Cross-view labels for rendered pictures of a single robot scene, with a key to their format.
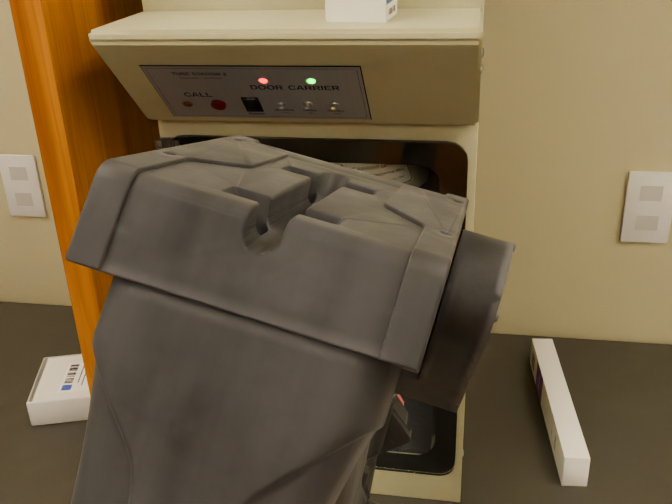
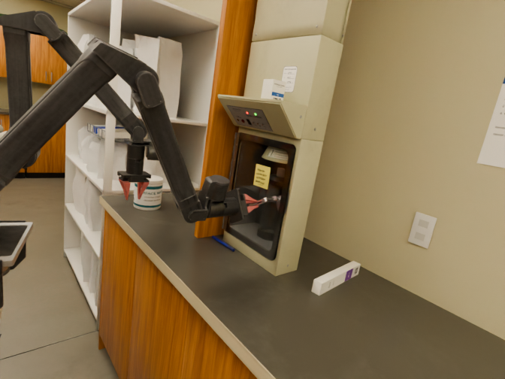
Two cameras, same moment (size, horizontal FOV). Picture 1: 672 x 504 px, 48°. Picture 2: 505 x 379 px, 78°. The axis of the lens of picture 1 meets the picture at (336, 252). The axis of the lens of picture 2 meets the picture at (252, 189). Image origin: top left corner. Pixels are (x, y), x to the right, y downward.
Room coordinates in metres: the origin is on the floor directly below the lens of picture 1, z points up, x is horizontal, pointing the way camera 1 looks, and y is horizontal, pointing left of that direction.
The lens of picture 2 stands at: (-0.15, -0.62, 1.45)
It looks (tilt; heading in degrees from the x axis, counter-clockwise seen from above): 13 degrees down; 37
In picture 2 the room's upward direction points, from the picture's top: 9 degrees clockwise
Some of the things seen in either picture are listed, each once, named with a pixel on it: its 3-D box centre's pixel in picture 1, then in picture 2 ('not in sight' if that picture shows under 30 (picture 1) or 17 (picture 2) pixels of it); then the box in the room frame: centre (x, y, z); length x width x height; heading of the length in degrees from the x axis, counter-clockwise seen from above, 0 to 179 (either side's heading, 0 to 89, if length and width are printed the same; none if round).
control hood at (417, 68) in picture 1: (295, 77); (256, 115); (0.67, 0.03, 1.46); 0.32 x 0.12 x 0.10; 79
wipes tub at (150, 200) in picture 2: not in sight; (148, 192); (0.72, 0.67, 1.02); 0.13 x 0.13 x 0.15
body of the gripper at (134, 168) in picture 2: not in sight; (134, 168); (0.46, 0.38, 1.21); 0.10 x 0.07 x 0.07; 169
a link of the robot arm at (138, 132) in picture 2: not in sight; (148, 143); (0.50, 0.36, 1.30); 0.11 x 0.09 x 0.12; 155
